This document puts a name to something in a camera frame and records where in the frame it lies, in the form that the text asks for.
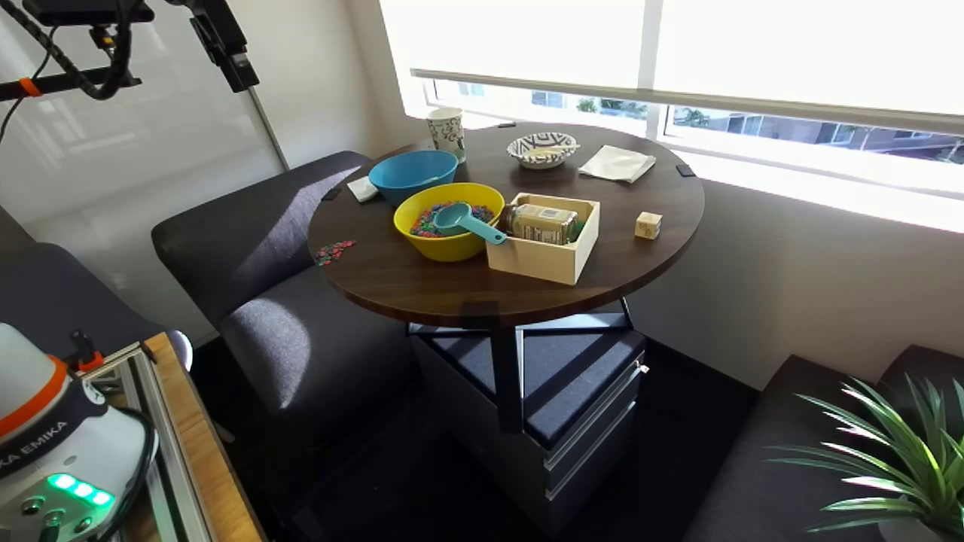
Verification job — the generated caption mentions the blue plastic bowl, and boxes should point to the blue plastic bowl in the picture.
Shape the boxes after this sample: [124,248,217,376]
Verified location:
[368,149,459,202]

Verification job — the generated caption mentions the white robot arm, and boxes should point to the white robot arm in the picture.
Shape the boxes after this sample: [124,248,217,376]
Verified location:
[0,322,157,542]

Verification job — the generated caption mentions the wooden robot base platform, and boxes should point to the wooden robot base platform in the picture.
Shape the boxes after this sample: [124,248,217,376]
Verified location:
[103,330,266,542]

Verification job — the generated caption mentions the yellow plastic bowl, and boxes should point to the yellow plastic bowl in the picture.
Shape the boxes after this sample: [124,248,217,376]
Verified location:
[391,181,506,261]

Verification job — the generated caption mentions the white patterned bowl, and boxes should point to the white patterned bowl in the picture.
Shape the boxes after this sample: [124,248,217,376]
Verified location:
[506,131,578,169]

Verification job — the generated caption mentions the teal measuring scoop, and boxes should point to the teal measuring scoop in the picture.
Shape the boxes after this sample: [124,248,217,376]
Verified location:
[430,202,509,245]

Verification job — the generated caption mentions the green food packet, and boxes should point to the green food packet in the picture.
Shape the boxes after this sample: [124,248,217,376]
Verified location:
[509,202,578,245]

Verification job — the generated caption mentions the white wooden box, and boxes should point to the white wooden box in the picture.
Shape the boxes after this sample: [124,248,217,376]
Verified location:
[486,192,600,285]

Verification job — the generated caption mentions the round dark wooden table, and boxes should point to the round dark wooden table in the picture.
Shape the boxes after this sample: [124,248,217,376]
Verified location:
[307,122,704,433]

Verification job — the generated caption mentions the paper cup with pattern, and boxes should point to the paper cup with pattern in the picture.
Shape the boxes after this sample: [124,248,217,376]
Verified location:
[427,107,463,155]

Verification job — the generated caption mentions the white paper napkin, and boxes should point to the white paper napkin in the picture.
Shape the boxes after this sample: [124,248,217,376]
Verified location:
[348,177,377,202]

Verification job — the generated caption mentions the grey drawer cabinet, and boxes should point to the grey drawer cabinet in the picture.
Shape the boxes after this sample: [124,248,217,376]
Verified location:
[409,313,647,536]

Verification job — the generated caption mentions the small wooden cube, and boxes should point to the small wooden cube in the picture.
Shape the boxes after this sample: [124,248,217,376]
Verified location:
[637,210,663,242]

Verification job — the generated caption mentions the dark grey couch seat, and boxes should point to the dark grey couch seat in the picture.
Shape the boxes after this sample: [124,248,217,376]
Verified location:
[152,149,418,464]

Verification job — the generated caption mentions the green potted plant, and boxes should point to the green potted plant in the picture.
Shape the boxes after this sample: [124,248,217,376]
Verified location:
[772,376,964,542]

